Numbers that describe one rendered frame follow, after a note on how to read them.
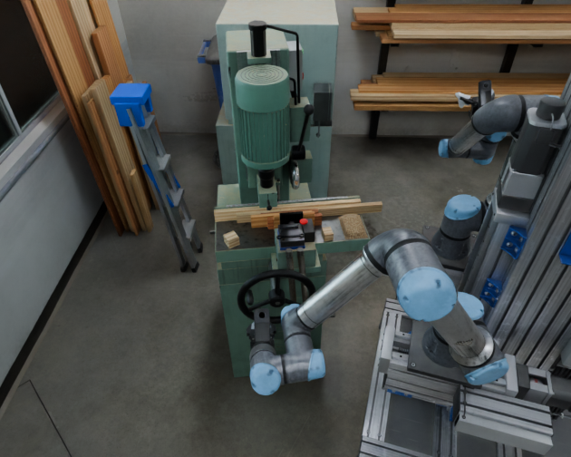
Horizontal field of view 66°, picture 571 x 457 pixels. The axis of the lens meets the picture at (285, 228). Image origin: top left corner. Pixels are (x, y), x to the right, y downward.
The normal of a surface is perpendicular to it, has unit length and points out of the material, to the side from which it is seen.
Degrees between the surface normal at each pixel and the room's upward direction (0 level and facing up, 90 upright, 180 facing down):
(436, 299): 83
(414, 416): 0
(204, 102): 90
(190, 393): 0
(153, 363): 0
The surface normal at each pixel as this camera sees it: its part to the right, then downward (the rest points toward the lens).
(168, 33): -0.04, 0.66
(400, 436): -0.01, -0.75
